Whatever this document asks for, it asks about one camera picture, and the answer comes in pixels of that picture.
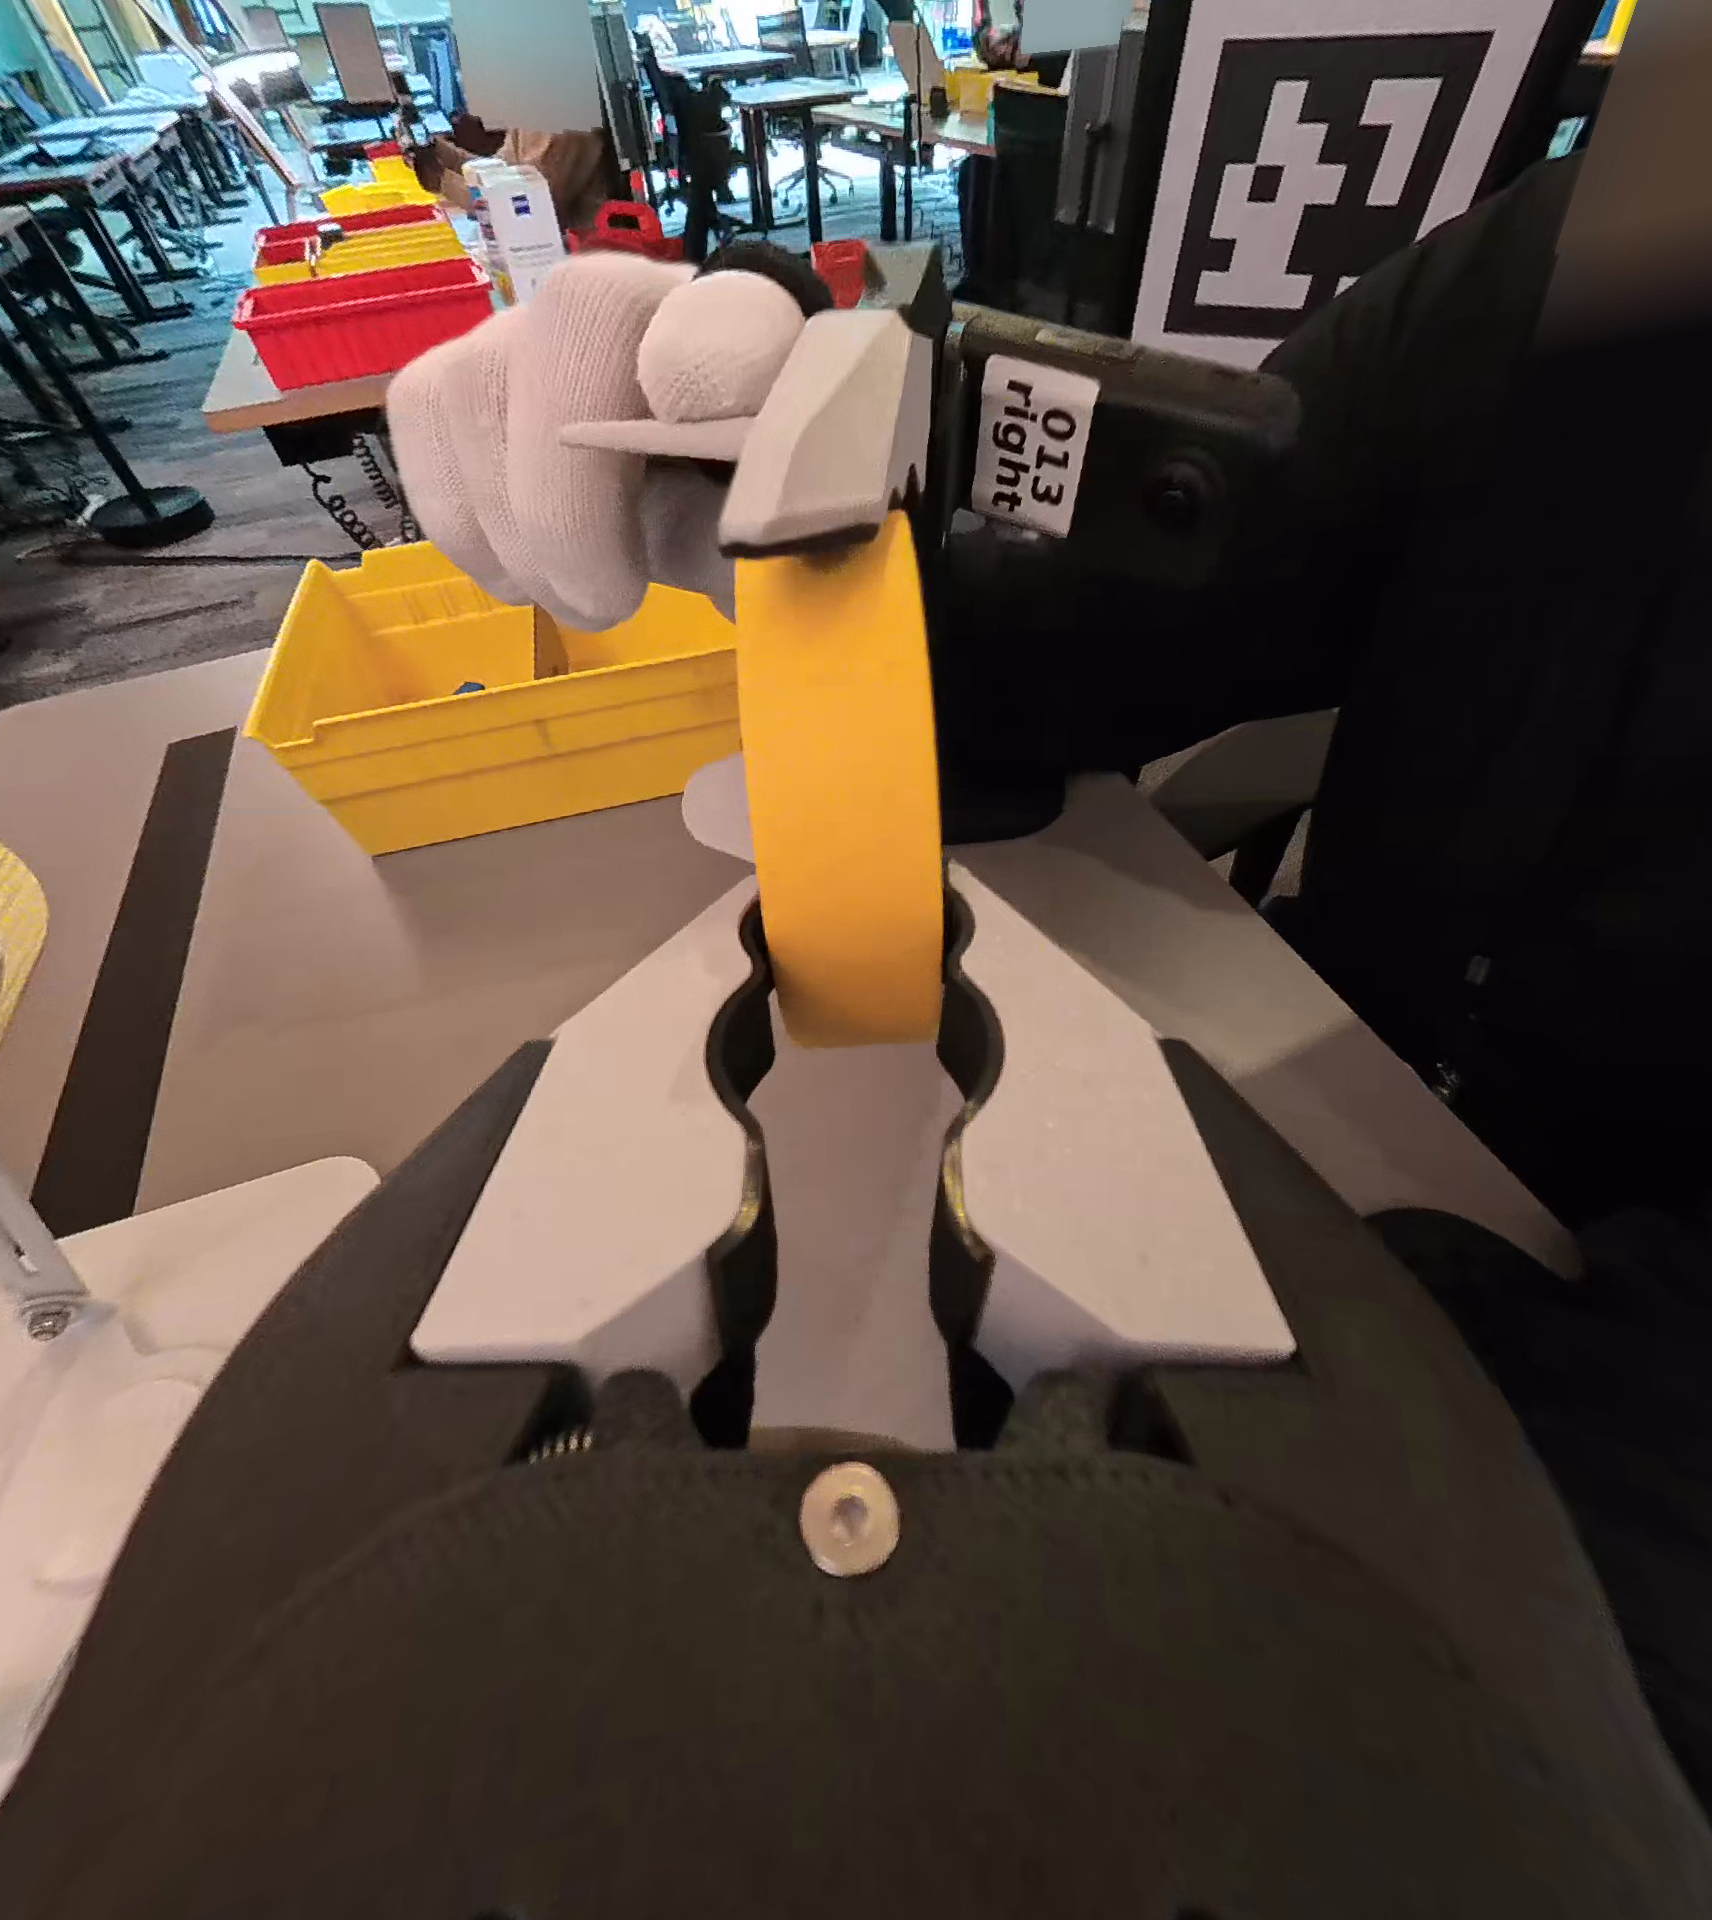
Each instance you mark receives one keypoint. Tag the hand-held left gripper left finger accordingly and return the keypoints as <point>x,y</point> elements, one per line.
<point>570,1201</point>

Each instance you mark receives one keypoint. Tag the red waste bin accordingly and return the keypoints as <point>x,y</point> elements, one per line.
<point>843,269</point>

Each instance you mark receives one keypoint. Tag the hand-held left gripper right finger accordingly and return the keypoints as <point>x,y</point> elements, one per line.
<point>1141,1201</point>

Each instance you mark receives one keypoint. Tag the red bag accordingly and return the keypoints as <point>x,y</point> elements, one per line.
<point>624,235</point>

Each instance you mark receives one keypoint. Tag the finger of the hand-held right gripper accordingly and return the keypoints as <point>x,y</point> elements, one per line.
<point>662,440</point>
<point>827,437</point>

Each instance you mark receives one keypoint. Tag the yellow tape roll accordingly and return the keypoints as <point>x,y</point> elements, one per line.
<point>836,779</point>

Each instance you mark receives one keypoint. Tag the long yellow bin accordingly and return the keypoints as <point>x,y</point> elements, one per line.
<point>393,248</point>

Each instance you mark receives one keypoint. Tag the wooden office desk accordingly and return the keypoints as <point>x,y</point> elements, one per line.
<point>232,396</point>

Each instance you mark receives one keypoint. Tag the person's right hand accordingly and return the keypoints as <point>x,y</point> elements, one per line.
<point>528,437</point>

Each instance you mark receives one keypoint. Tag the long red bin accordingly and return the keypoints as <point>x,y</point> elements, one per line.
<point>359,339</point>

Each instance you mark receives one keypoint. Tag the white card display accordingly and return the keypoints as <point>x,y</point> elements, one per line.
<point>519,225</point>

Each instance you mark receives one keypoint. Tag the yellow plastic bin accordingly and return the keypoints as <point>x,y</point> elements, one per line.
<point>499,767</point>

